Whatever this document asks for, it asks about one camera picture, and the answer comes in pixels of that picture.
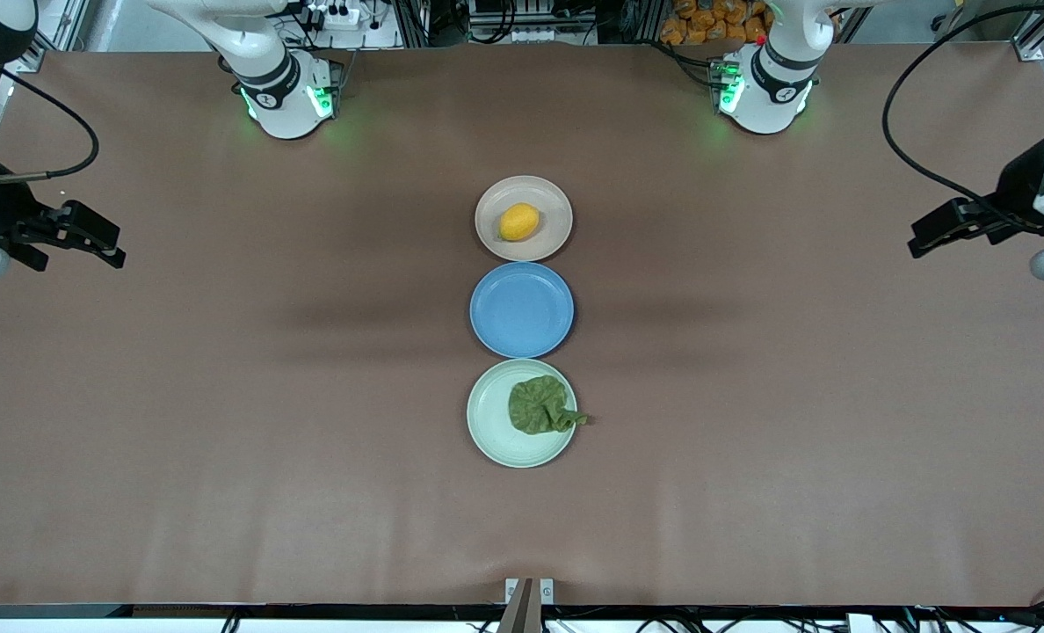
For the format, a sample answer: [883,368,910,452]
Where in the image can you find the yellow lemon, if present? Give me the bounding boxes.
[498,203,541,242]

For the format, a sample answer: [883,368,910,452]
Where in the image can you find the green lettuce leaf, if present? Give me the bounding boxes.
[508,375,590,436]

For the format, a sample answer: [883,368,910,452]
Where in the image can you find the brown table cover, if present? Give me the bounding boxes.
[0,44,1044,608]

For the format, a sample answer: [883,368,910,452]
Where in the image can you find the orange snack bags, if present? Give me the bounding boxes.
[660,0,773,46]

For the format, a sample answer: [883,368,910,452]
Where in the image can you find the white power strip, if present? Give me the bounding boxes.
[305,3,366,29]

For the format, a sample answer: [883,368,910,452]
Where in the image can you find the beige white plate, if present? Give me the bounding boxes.
[475,175,574,263]

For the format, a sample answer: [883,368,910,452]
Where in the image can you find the blue plate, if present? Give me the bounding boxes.
[469,261,576,360]

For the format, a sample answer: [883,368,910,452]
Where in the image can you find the mint green plate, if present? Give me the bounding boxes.
[467,358,578,469]

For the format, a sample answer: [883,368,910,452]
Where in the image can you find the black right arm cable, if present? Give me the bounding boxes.
[0,63,101,184]

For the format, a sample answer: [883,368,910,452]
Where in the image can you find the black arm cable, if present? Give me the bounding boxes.
[0,63,101,184]
[881,2,1044,231]

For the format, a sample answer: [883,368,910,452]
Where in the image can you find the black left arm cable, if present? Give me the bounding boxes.
[881,2,1044,231]

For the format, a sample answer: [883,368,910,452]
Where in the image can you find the aluminium frame profile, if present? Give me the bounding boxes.
[1008,13,1044,62]
[12,0,92,73]

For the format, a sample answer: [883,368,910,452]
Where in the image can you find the black table edge rail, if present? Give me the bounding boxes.
[0,603,1044,618]

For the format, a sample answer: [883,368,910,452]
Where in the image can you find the silver metal bracket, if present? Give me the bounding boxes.
[504,578,555,607]

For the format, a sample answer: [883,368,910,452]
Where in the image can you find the grey camera mount pole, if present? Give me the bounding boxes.
[497,578,543,633]

